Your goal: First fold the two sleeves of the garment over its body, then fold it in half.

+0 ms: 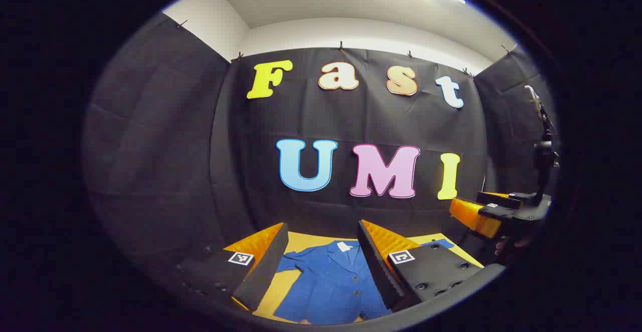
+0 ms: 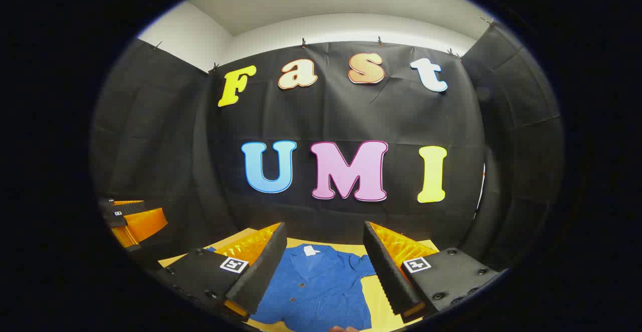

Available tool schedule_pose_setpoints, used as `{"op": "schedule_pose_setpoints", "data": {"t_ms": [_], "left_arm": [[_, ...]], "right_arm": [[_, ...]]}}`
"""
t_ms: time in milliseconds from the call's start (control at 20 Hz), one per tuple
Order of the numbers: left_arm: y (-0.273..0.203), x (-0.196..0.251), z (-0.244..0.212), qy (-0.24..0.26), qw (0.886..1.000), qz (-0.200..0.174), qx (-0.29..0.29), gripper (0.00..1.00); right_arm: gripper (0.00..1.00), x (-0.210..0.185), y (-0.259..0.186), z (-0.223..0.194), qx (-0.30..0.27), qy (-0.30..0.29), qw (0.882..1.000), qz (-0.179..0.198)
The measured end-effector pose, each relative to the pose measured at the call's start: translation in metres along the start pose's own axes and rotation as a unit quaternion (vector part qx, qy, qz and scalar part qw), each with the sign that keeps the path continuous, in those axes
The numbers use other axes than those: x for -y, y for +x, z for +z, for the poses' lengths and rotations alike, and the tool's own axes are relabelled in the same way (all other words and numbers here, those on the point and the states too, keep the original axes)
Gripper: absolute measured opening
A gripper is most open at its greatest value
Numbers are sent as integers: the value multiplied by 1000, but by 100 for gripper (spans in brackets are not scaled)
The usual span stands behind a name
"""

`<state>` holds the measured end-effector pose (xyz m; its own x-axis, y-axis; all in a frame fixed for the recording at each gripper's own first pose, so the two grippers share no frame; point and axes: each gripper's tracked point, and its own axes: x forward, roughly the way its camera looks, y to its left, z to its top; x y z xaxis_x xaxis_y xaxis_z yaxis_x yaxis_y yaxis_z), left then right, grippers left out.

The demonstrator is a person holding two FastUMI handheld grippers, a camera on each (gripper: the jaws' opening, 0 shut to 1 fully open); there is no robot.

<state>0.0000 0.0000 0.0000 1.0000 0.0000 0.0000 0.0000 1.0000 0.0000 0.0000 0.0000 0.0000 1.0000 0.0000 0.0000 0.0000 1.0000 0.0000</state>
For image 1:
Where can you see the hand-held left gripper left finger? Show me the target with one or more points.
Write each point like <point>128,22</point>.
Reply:
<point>266,267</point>

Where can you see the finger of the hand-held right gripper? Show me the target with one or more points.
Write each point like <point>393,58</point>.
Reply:
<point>474,216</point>
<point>506,199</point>

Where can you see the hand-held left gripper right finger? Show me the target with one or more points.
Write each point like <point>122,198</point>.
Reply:
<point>376,267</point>

